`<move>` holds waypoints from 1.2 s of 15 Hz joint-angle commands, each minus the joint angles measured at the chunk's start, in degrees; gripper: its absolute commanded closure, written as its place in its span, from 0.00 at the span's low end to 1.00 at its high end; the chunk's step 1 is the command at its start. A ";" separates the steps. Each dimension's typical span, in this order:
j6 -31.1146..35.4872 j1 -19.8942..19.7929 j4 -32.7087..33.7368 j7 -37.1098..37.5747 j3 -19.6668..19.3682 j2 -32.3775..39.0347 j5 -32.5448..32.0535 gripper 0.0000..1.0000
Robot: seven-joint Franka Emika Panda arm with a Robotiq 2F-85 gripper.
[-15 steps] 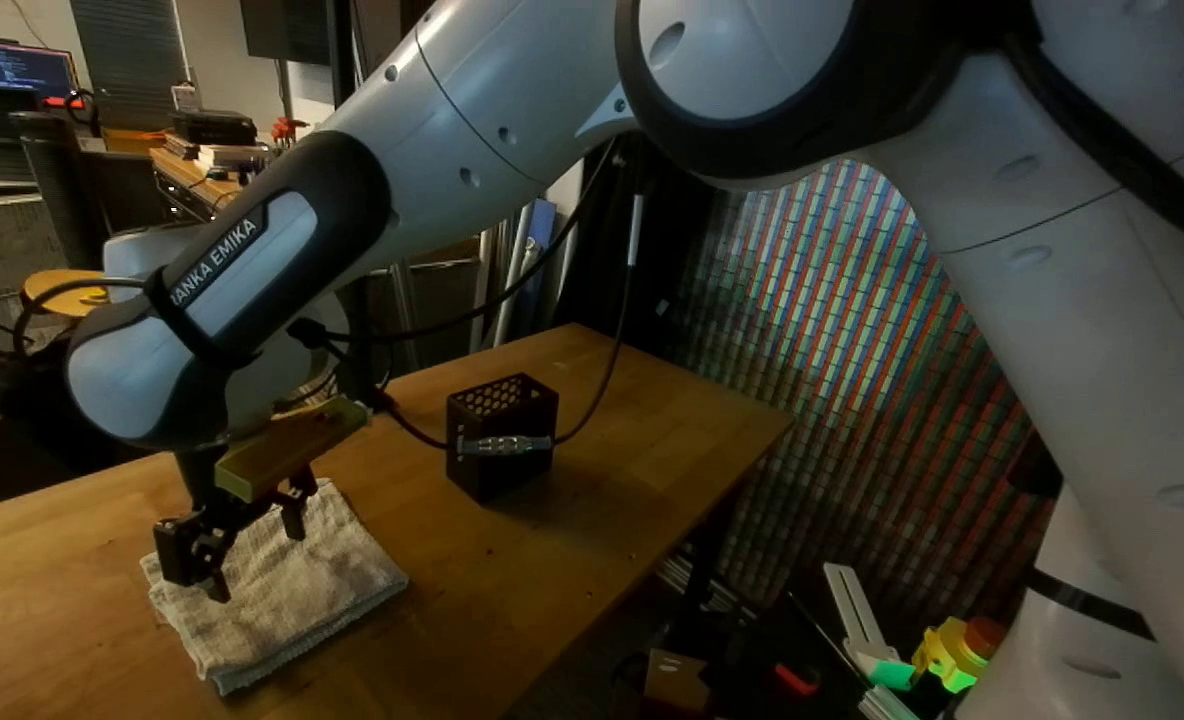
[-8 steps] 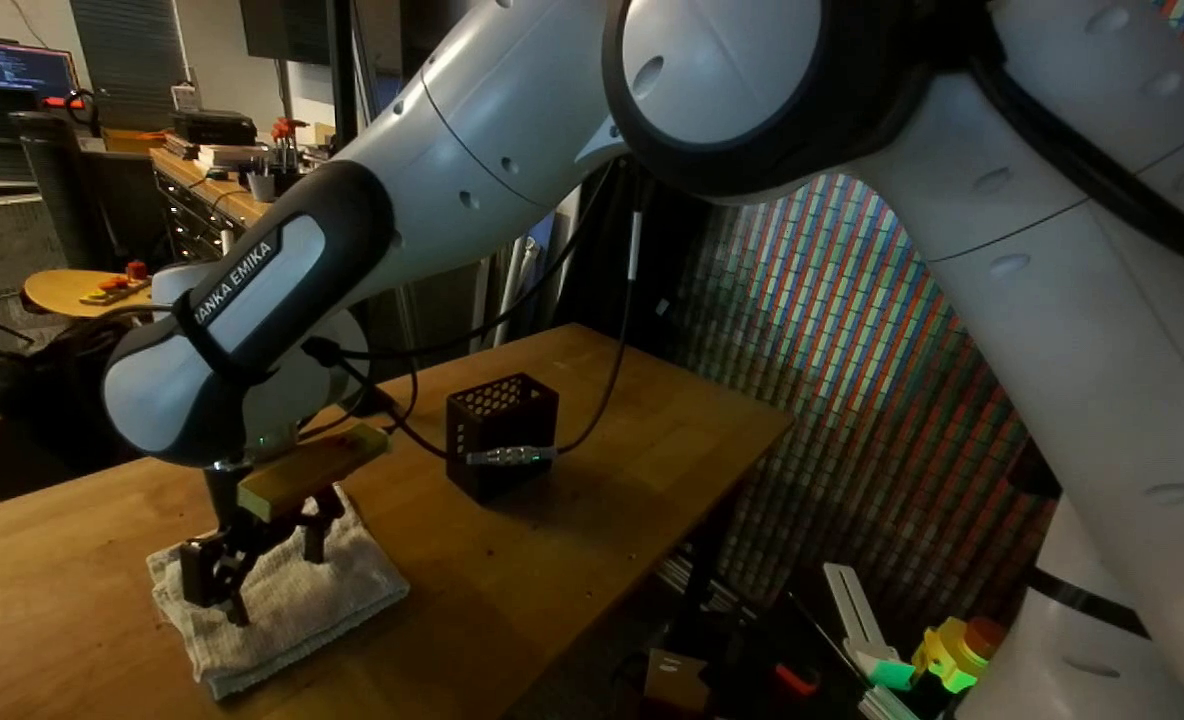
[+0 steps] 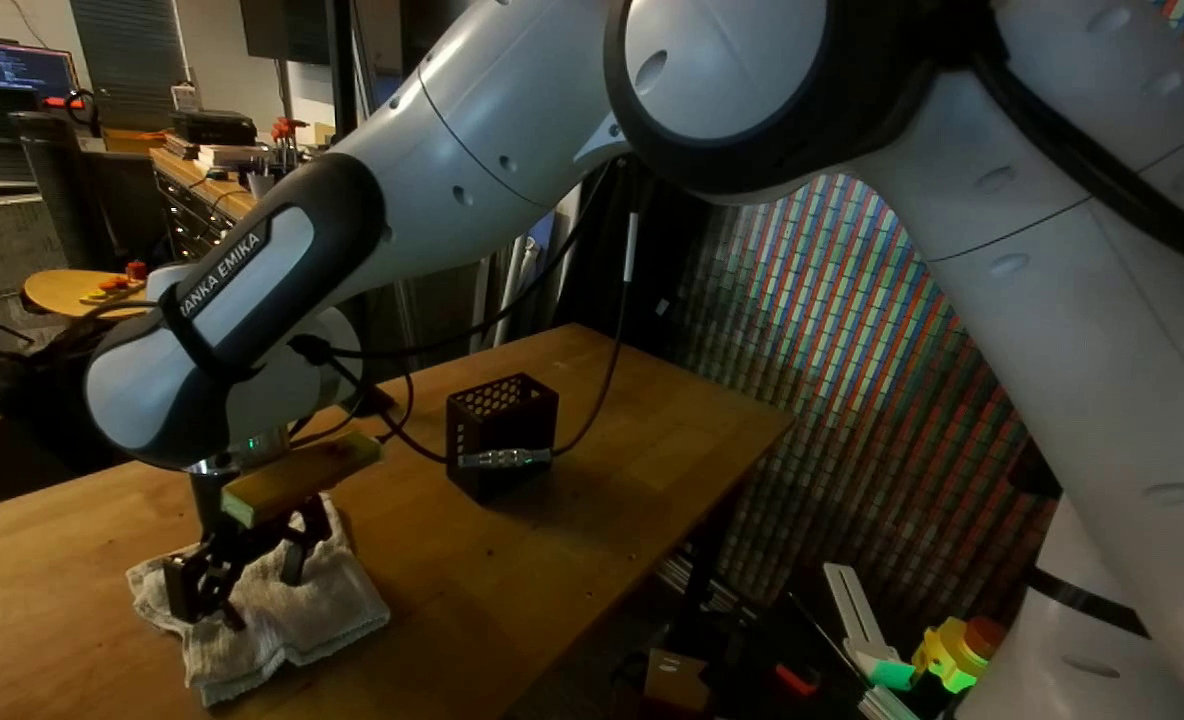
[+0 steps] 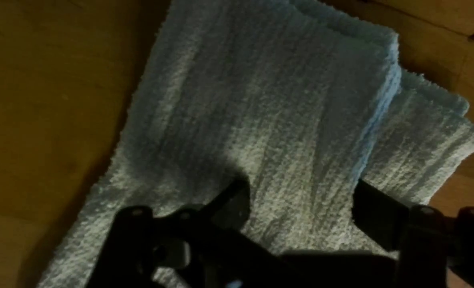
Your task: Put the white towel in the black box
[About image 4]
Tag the white terry towel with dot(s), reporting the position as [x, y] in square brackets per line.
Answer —
[259, 107]

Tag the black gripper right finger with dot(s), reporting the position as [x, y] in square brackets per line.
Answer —
[439, 246]

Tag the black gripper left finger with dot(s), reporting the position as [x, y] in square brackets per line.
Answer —
[183, 251]

